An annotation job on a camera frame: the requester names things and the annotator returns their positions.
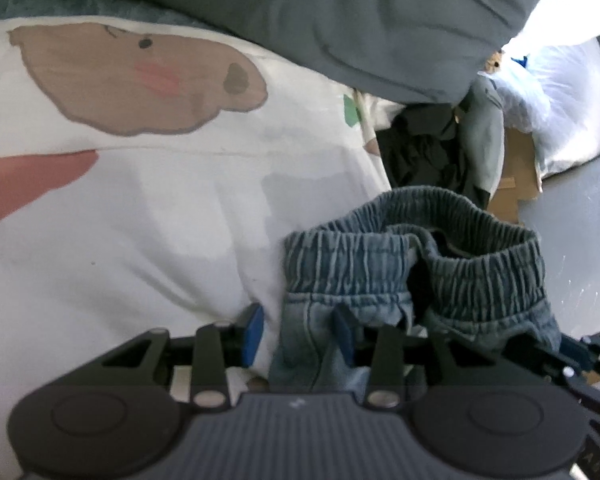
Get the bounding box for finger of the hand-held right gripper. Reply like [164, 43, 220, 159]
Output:
[532, 326, 600, 391]

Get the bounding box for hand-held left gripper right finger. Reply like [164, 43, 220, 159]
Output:
[332, 305, 483, 407]

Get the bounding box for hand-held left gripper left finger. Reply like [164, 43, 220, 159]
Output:
[100, 304, 266, 407]

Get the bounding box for blue jeans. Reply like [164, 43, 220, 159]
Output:
[270, 186, 563, 393]

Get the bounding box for white printed bed sheet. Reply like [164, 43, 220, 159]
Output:
[0, 16, 396, 480]

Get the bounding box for brown cardboard sheet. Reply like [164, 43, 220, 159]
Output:
[485, 125, 546, 226]

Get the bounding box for black clothing pile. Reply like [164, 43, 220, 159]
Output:
[380, 105, 486, 206]

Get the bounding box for grey neck pillow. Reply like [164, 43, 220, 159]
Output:
[457, 77, 506, 208]

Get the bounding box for white pillow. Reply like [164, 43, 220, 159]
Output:
[490, 35, 600, 181]

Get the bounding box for grey quilt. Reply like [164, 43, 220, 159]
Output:
[0, 0, 552, 106]

